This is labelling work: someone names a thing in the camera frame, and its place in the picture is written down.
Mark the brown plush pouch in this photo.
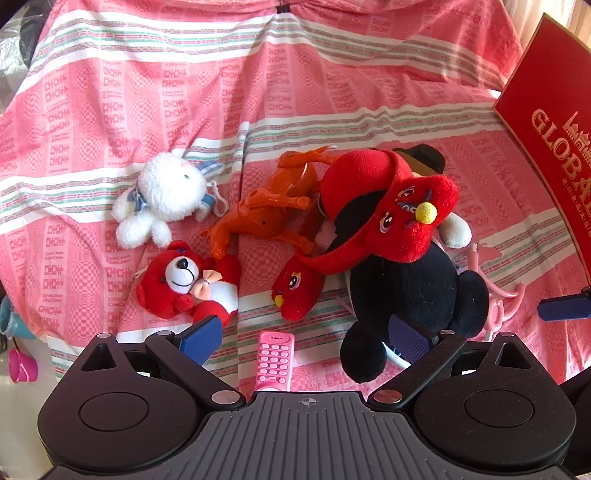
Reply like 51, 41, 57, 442
393, 144, 447, 178

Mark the clear plastic bag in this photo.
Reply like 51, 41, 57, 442
0, 11, 44, 109

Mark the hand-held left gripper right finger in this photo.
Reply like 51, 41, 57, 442
368, 315, 533, 410

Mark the red plush hat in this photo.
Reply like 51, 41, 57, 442
270, 148, 460, 322

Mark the red plush bear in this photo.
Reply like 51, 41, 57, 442
135, 240, 242, 329

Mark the pink toy phone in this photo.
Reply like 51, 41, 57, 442
253, 331, 296, 393

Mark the orange plastic toy horse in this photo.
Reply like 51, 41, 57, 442
202, 145, 338, 260

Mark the white plush bunny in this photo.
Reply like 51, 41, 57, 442
112, 148, 225, 250

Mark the black plush mouse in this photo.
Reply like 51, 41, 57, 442
318, 196, 490, 385

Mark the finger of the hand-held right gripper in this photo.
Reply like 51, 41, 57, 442
538, 286, 591, 322

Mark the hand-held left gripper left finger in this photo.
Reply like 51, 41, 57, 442
74, 315, 246, 410

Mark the pink toy cup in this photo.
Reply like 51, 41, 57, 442
8, 347, 40, 385

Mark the red cardboard box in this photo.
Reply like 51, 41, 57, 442
492, 13, 591, 252

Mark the teal toy cup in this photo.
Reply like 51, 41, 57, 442
0, 296, 35, 341

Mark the pink plastic butterfly toy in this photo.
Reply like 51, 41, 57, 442
466, 241, 527, 343

